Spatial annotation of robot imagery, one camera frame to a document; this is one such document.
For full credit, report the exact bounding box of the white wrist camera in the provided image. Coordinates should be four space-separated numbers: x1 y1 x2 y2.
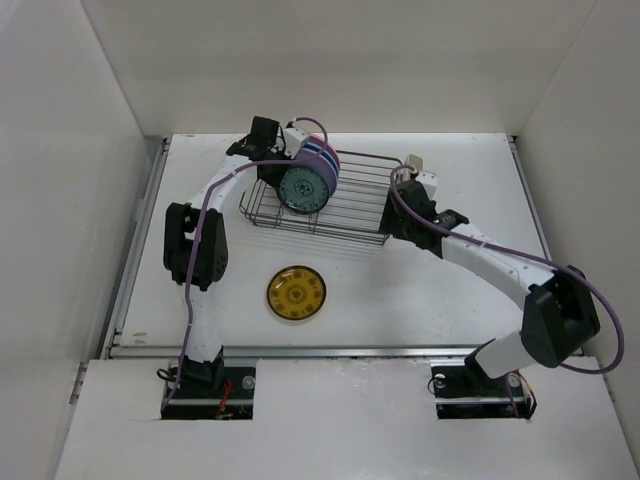
282 126 310 158
409 169 438 200

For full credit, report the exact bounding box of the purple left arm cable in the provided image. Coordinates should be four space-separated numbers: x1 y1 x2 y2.
160 117 329 416

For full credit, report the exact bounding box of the teal patterned plate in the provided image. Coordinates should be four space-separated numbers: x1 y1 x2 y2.
277 167 331 215

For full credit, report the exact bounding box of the white cutlery holder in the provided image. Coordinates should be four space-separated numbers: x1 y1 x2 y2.
404 154 424 173

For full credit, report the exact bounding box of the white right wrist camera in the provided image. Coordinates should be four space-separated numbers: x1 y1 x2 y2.
409 169 438 200

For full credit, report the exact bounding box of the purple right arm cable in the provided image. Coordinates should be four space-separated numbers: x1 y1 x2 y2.
389 164 626 419

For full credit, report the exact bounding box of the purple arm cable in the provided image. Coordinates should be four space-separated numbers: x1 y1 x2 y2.
160 117 329 416
389 164 626 419

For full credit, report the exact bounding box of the yellow patterned plate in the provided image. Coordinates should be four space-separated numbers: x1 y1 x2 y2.
266 265 328 323

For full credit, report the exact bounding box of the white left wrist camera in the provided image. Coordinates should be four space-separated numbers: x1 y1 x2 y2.
282 126 310 158

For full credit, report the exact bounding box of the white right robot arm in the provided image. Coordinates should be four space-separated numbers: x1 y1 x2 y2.
380 179 600 394

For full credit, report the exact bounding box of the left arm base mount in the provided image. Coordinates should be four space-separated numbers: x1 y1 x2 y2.
157 365 256 421

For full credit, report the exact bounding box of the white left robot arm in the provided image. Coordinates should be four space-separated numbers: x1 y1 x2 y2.
163 116 308 397

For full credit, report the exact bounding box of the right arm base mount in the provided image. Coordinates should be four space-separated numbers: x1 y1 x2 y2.
427 363 538 420

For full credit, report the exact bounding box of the pink plate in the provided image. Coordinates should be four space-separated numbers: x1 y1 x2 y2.
304 135 334 152

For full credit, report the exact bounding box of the lilac plate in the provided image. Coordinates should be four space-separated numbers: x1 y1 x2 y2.
296 156 339 198

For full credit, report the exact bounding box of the aluminium front rail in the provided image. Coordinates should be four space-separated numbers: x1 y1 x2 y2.
109 345 475 359

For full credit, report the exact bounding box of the wire dish rack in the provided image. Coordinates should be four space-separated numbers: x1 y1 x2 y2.
239 150 402 245

